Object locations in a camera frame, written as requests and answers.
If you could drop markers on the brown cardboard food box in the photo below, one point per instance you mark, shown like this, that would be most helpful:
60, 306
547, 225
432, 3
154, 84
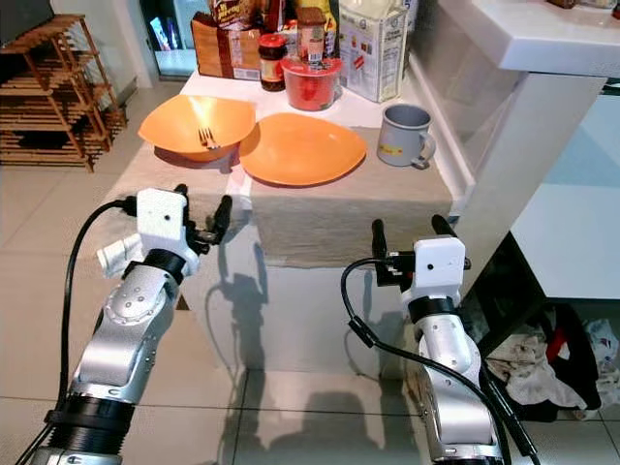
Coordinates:
223, 50

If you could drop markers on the grey mug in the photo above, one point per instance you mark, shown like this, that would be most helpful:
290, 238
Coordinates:
402, 136

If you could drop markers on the silver metal fork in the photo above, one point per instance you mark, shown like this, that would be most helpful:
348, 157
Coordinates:
206, 138

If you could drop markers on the beige table cloth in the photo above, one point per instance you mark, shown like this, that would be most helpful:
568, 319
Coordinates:
339, 218

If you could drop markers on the crumpled white rag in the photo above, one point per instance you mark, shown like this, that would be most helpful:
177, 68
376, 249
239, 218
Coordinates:
528, 373

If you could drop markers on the white counter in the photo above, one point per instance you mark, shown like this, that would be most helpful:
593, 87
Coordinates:
523, 39

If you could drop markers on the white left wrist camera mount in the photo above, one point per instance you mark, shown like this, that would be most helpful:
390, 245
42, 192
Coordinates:
161, 219

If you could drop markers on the orange plastic plate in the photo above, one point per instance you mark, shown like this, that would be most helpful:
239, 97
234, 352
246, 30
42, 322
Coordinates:
300, 148

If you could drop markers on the white printed carton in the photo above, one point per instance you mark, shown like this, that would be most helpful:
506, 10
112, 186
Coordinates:
373, 53

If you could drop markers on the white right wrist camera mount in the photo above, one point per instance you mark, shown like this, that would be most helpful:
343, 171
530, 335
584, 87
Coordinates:
439, 264

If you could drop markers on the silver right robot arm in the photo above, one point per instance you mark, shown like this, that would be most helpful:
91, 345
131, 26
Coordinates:
455, 378

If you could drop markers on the brown snack bag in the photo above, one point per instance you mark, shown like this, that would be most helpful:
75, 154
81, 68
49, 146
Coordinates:
237, 10

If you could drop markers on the dark jar with red lid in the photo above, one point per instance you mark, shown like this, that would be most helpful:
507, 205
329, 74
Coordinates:
272, 64

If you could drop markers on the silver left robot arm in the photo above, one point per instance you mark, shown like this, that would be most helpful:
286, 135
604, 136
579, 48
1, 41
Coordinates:
124, 329

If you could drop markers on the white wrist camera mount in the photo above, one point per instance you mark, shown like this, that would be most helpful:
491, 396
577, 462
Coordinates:
161, 219
439, 264

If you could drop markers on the orange plastic bowl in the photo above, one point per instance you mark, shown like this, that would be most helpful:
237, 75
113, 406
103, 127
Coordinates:
172, 121

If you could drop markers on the wooden slatted shelf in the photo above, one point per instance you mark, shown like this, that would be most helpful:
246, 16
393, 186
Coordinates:
58, 102

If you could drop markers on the black television set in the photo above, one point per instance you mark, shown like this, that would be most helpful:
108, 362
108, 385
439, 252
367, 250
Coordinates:
24, 17

